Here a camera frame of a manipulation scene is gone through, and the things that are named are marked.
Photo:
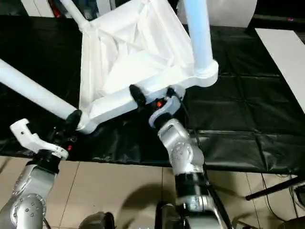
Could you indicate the white plastic table top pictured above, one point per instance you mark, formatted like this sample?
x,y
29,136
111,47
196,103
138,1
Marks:
x,y
138,59

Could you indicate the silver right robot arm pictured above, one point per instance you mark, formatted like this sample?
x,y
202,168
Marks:
x,y
183,152

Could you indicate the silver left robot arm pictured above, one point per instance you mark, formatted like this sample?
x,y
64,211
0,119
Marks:
x,y
31,190

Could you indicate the black table mat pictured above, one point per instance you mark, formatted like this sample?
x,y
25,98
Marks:
x,y
238,107

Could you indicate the dark left robot foot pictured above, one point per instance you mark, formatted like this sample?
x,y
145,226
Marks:
x,y
97,220

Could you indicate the dark robot foot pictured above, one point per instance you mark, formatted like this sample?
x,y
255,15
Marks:
x,y
97,220
166,215

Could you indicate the dark right robot foot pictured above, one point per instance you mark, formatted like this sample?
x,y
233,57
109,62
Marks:
x,y
166,215

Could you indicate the white cabinet with glass doors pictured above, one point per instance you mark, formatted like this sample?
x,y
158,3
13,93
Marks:
x,y
40,8

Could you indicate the white flat board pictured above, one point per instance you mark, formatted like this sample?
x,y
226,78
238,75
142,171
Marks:
x,y
283,59

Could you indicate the black monitor with red logo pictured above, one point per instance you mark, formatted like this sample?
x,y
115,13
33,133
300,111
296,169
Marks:
x,y
278,14

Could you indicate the black tripod leg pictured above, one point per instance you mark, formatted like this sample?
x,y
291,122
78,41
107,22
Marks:
x,y
271,188

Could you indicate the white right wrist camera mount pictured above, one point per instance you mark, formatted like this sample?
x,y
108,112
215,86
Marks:
x,y
170,107

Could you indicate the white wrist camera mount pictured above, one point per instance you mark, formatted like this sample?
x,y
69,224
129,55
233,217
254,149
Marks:
x,y
31,138
170,107

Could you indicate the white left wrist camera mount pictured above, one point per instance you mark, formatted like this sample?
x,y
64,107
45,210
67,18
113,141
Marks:
x,y
31,138

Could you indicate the white panel with round mount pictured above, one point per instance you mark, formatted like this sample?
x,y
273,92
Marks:
x,y
233,13

